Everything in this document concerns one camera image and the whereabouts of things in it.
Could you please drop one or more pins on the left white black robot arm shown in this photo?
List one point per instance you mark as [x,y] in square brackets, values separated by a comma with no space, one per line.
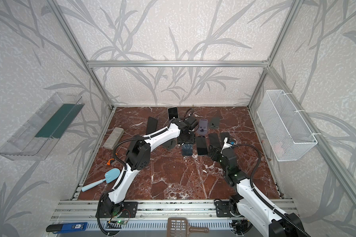
[137,158]

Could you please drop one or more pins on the black phone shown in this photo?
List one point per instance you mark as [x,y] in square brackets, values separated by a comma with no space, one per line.
[187,150]
[151,125]

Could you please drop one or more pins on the white-edged phone at back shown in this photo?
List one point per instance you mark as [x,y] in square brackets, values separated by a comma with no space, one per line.
[173,113]

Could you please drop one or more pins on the teal-edged phone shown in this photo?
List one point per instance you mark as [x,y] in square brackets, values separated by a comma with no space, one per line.
[201,145]

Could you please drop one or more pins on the clear plastic wall bin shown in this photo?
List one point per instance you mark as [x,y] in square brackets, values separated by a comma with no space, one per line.
[39,135]

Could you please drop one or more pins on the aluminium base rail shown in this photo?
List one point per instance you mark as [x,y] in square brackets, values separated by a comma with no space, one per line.
[152,215]

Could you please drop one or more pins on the teal phone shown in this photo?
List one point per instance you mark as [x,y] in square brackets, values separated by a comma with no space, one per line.
[224,135]

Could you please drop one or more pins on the purple-edged phone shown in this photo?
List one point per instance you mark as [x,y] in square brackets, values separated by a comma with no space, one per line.
[214,141]

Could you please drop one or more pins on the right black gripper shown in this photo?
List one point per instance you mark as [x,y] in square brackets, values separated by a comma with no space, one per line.
[215,152]

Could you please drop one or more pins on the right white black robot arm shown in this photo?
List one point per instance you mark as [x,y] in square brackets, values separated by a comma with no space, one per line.
[251,203]

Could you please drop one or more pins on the grey stone block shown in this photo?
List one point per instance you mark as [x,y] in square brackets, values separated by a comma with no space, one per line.
[113,138]

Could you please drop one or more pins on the purple-grey stand back right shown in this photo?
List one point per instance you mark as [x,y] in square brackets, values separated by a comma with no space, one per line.
[202,127]

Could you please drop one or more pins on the light blue plastic trowel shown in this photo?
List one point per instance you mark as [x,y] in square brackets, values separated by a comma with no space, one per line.
[109,176]

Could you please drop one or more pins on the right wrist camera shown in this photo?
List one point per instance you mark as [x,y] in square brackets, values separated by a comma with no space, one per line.
[228,143]

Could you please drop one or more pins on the brown plastic scoop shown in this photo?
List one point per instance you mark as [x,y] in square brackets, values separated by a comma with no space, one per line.
[179,227]

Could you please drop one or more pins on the white wire mesh basket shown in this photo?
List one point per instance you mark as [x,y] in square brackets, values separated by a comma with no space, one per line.
[287,132]

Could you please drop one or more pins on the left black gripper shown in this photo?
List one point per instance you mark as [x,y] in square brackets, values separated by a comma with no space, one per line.
[185,138]

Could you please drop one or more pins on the blue black tool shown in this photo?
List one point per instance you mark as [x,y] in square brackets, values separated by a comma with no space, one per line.
[66,228]

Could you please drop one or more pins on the dark grey front stand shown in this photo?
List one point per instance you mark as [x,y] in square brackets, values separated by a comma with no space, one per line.
[215,123]

